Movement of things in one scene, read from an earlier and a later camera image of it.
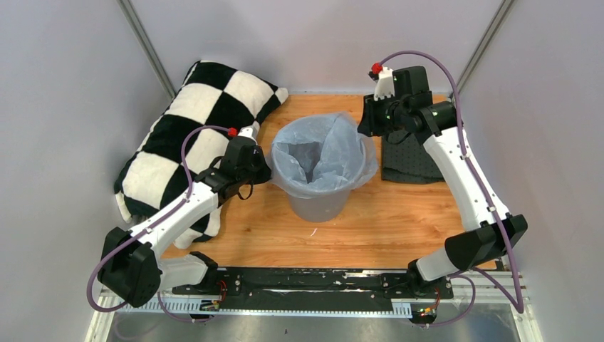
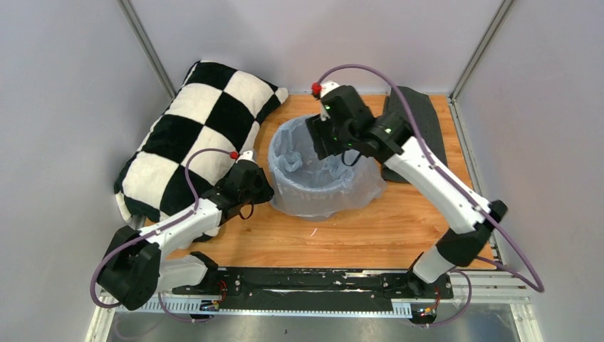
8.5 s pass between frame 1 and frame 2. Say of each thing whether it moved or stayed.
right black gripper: moved
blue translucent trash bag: moved
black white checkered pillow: stayed
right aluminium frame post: stayed
